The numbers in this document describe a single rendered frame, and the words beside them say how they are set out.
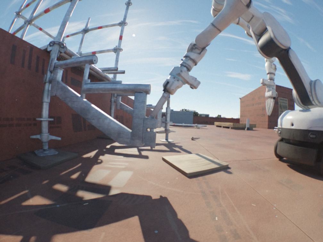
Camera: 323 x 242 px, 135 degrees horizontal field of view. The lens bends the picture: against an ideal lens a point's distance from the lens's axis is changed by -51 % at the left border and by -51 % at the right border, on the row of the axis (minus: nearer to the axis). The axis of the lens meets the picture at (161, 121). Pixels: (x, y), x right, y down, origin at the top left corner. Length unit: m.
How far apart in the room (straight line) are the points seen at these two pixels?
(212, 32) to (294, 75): 0.60
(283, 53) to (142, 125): 0.89
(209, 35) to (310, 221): 0.75
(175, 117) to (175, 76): 5.92
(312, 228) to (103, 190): 0.67
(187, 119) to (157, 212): 6.22
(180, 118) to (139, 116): 5.94
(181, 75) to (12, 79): 0.92
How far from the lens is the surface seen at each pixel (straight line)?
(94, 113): 0.67
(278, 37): 0.87
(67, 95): 0.79
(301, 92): 1.03
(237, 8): 0.62
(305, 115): 0.88
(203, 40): 0.63
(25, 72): 1.00
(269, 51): 0.93
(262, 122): 9.80
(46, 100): 0.93
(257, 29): 0.99
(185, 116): 6.51
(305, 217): 0.52
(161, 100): 0.55
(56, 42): 1.05
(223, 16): 0.62
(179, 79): 0.58
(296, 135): 0.89
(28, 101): 1.01
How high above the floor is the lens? 0.26
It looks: 1 degrees down
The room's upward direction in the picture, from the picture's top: 3 degrees clockwise
